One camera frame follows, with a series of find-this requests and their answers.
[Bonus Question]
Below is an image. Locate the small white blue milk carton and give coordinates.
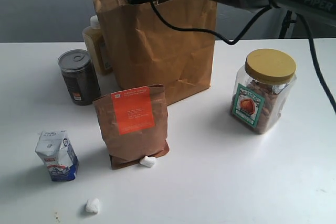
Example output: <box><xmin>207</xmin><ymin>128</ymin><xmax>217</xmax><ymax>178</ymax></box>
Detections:
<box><xmin>35</xmin><ymin>131</ymin><xmax>79</xmax><ymax>182</ymax></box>

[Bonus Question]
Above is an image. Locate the brown pouch with orange label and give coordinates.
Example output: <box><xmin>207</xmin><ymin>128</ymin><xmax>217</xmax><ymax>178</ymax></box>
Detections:
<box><xmin>93</xmin><ymin>84</ymin><xmax>170</xmax><ymax>169</ymax></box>

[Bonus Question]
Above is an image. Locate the clear nut jar yellow lid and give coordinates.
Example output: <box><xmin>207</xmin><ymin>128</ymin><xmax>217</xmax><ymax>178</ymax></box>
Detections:
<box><xmin>230</xmin><ymin>49</ymin><xmax>297</xmax><ymax>134</ymax></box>

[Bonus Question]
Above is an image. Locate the white foam peanut front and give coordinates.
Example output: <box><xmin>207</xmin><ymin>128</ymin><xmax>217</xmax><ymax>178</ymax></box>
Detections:
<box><xmin>85</xmin><ymin>198</ymin><xmax>100</xmax><ymax>214</ymax></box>

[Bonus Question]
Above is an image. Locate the black cable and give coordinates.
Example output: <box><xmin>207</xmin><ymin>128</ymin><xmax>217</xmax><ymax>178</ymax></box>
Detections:
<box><xmin>149</xmin><ymin>0</ymin><xmax>336</xmax><ymax>116</ymax></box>

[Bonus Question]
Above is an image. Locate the brown paper shopping bag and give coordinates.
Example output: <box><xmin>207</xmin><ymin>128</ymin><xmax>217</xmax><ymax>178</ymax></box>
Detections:
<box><xmin>93</xmin><ymin>0</ymin><xmax>217</xmax><ymax>104</ymax></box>

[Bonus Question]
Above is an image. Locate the white foam peanut near pouch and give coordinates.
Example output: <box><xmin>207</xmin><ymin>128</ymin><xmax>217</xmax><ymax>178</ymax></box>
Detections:
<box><xmin>139</xmin><ymin>156</ymin><xmax>156</xmax><ymax>168</ymax></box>

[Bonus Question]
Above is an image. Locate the dark can with pull-tab lid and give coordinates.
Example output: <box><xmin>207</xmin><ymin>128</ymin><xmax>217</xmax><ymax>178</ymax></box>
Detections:
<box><xmin>58</xmin><ymin>49</ymin><xmax>101</xmax><ymax>106</ymax></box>

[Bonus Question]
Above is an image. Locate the yellow juice bottle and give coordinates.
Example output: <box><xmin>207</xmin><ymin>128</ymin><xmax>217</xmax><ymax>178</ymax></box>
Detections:
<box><xmin>82</xmin><ymin>15</ymin><xmax>113</xmax><ymax>76</ymax></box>

